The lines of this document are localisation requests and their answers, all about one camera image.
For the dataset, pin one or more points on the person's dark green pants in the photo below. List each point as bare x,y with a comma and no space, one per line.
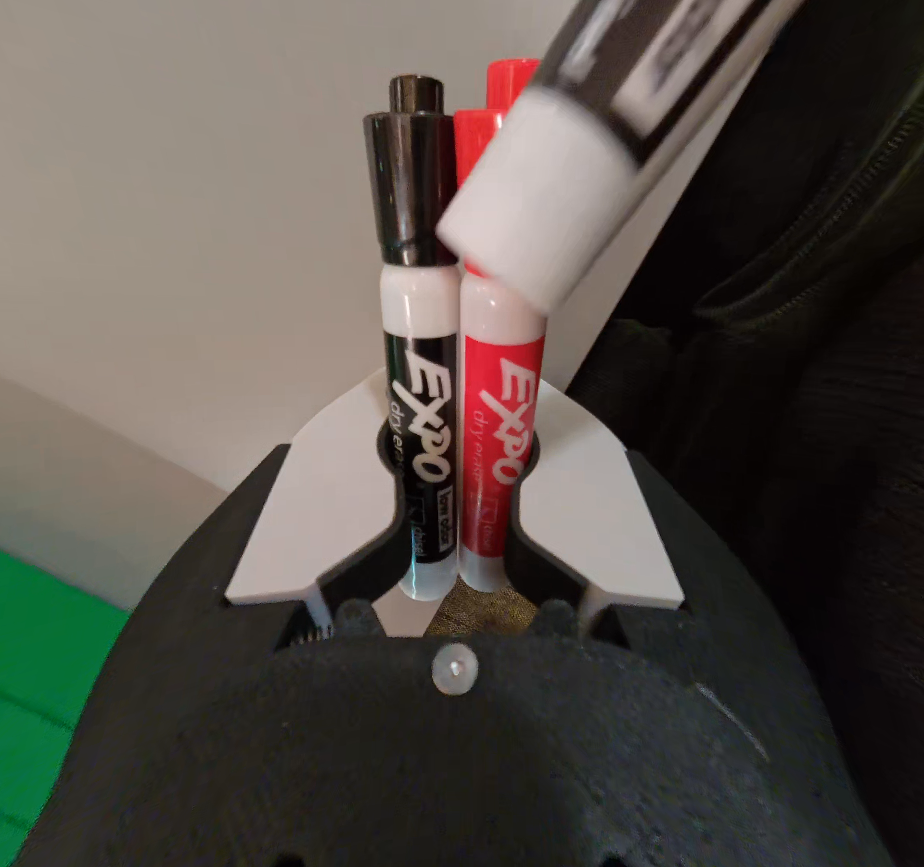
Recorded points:
722,268

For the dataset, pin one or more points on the red dry erase marker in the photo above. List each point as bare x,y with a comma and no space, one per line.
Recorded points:
498,347

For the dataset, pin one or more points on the green plastic bin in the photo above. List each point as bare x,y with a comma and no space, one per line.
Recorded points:
43,665

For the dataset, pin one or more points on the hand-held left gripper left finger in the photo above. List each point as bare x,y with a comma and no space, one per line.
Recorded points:
325,520

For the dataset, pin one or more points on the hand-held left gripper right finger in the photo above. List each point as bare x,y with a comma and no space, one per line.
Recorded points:
599,520

